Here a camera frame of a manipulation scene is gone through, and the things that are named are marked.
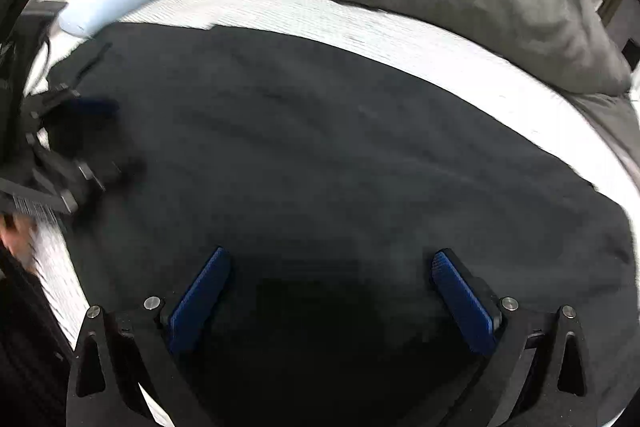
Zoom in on white textured mattress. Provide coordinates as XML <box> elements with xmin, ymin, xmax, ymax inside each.
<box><xmin>25</xmin><ymin>0</ymin><xmax>640</xmax><ymax>427</ymax></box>

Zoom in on black pants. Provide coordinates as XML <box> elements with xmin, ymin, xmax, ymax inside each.
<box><xmin>30</xmin><ymin>22</ymin><xmax>636</xmax><ymax>427</ymax></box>

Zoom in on person's dark clothing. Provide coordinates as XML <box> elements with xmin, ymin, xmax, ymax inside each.
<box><xmin>0</xmin><ymin>252</ymin><xmax>76</xmax><ymax>427</ymax></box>

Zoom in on person's left hand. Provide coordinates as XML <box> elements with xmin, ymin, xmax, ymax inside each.
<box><xmin>0</xmin><ymin>212</ymin><xmax>38</xmax><ymax>275</ymax></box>

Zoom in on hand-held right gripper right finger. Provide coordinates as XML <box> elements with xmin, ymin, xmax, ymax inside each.
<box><xmin>431</xmin><ymin>248</ymin><xmax>591</xmax><ymax>427</ymax></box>

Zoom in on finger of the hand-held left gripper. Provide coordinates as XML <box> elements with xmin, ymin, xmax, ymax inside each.
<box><xmin>30</xmin><ymin>147</ymin><xmax>146</xmax><ymax>215</ymax></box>
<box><xmin>30</xmin><ymin>84</ymin><xmax>121</xmax><ymax>128</ymax></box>

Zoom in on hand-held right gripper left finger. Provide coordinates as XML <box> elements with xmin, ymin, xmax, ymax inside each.
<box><xmin>65</xmin><ymin>247</ymin><xmax>233</xmax><ymax>427</ymax></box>

